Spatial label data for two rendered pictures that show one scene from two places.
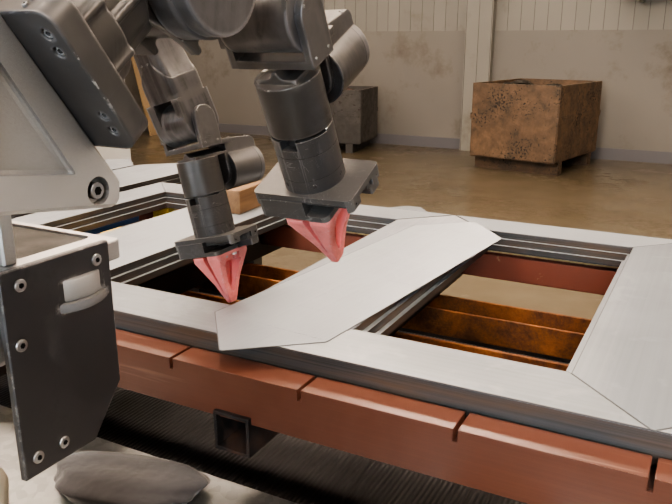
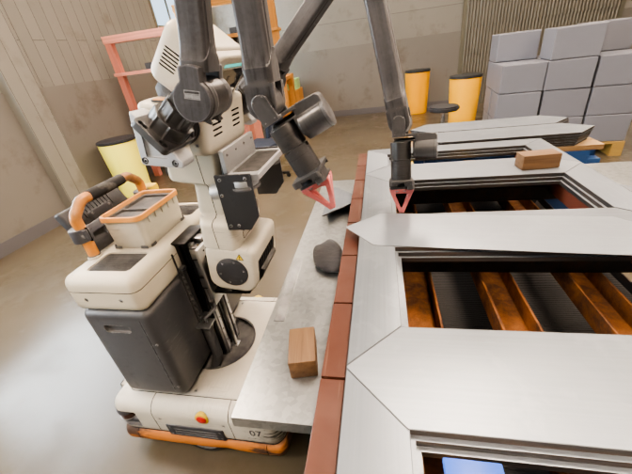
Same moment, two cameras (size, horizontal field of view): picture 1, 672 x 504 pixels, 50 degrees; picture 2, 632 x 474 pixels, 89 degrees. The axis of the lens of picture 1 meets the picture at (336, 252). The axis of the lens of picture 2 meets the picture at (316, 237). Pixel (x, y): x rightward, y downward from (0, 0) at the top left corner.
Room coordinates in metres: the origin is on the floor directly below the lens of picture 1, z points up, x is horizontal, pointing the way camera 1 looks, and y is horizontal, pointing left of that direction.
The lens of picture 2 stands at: (0.49, -0.62, 1.29)
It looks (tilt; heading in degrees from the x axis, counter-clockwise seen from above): 30 degrees down; 76
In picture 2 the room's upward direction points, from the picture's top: 8 degrees counter-clockwise
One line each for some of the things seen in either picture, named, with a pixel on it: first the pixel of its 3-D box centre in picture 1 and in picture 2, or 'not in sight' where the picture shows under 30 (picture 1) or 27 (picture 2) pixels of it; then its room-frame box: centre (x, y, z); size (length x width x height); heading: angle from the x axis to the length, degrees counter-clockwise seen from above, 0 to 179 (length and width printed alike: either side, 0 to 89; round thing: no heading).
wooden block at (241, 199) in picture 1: (241, 196); (537, 159); (1.53, 0.20, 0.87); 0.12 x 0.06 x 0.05; 157
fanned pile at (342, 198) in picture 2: not in sight; (341, 199); (0.96, 0.64, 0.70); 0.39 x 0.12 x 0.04; 62
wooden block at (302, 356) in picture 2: not in sight; (303, 351); (0.56, -0.11, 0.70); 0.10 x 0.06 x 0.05; 74
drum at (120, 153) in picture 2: not in sight; (127, 166); (-0.62, 3.83, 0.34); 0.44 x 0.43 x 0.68; 62
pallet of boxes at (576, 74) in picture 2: not in sight; (552, 91); (4.09, 2.24, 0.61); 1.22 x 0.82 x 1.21; 146
